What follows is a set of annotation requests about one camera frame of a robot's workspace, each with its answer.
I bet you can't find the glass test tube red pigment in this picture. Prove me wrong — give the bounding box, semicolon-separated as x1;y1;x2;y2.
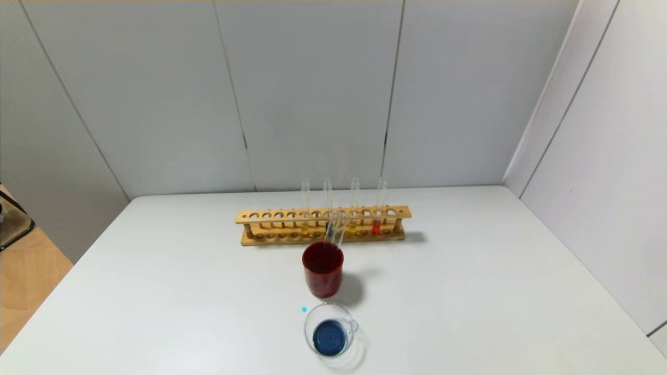
322;211;342;264
371;177;388;235

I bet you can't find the glass test tube blue pigment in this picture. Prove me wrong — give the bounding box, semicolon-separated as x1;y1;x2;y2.
323;178;335;238
328;212;348;264

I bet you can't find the glass test tube yellow pigment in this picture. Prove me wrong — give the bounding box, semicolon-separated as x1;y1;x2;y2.
349;178;361;235
300;179;311;236

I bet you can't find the wooden test tube rack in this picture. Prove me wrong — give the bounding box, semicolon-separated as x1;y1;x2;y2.
235;206;412;246

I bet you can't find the red plastic cup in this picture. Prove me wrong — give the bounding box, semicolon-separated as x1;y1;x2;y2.
302;241;345;299

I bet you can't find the clear glass beaker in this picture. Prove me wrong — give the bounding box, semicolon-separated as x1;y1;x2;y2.
304;303;361;359

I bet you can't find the black metal frame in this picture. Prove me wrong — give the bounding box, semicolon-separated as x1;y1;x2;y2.
0;190;35;252

